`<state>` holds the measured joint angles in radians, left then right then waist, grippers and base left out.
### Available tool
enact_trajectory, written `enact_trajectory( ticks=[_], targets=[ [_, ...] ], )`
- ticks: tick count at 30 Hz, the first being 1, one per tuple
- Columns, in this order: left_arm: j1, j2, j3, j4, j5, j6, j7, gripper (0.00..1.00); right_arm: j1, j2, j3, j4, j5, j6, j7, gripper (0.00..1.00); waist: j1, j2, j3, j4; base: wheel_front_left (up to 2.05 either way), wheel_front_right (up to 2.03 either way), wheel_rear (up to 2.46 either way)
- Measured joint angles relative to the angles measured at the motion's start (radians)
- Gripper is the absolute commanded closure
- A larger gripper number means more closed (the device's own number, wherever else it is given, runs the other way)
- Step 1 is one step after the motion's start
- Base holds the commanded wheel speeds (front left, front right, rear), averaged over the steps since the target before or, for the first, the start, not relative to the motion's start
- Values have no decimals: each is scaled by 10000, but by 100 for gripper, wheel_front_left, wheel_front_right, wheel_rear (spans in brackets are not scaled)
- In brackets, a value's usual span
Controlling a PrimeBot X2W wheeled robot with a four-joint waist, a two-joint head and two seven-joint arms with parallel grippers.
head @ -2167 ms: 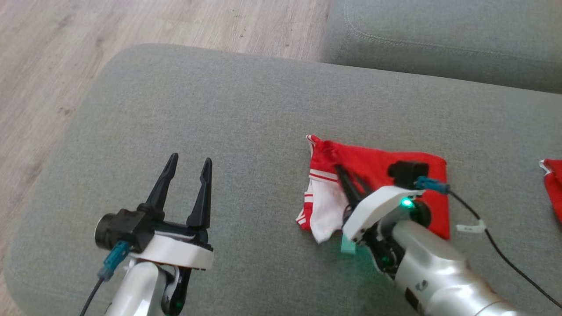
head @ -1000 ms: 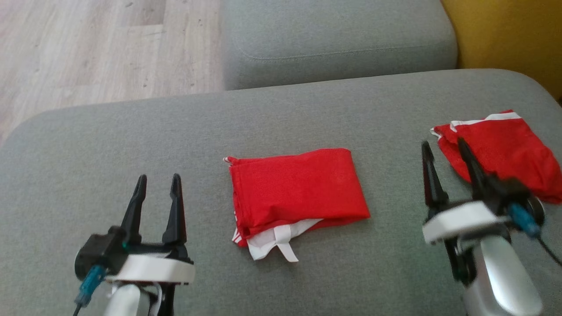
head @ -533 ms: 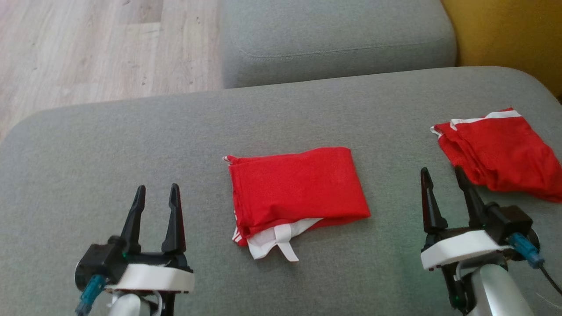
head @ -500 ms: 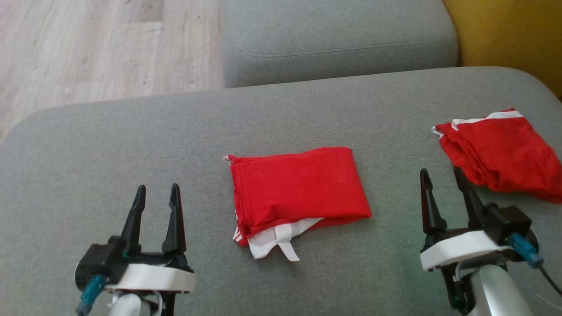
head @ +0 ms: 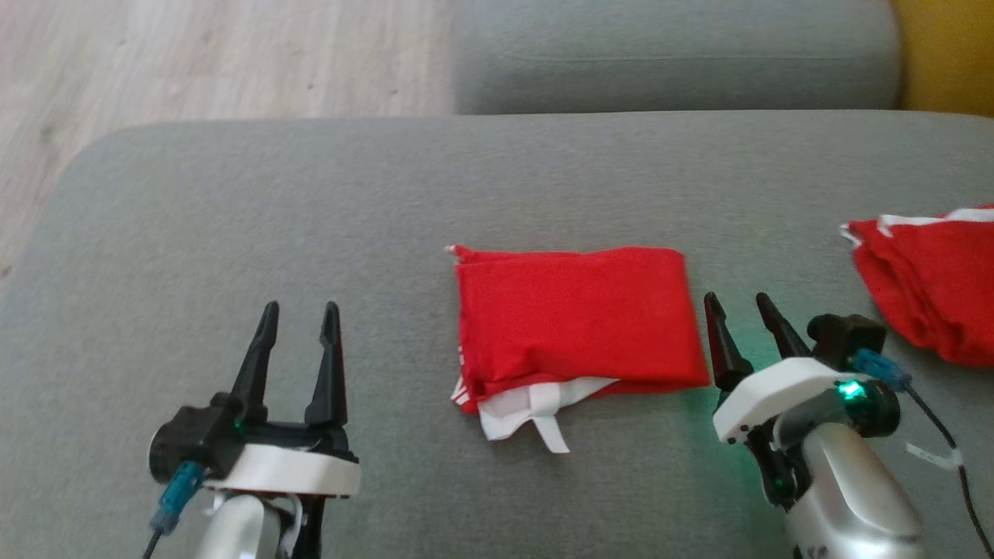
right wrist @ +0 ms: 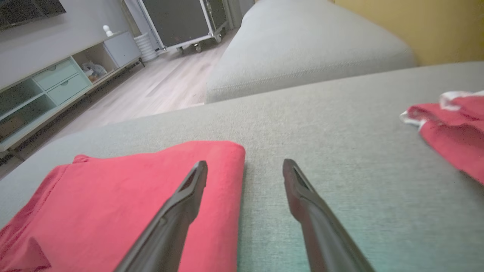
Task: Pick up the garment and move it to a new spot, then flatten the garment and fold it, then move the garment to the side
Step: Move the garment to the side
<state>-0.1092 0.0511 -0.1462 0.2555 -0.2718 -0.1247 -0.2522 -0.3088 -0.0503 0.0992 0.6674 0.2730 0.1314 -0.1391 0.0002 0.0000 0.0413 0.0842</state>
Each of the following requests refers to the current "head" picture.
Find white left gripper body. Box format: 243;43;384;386
203;419;363;499

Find red number 23 jersey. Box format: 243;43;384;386
448;244;712;455

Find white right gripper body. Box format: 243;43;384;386
712;356;852;513

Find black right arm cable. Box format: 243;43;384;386
850;348;994;559

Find yellow upholstered seat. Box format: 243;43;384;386
888;0;994;119

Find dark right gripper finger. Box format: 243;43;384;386
702;291;755;393
755;291;813;361

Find white cable label tag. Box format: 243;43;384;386
904;441;965;473

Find red shorts with white stripe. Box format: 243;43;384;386
839;205;994;368

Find grey sofa backrest cushion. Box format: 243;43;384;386
452;0;903;116

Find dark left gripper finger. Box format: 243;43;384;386
304;300;349;429
231;300;281;425

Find grey fabric sofa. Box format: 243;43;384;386
0;109;994;559

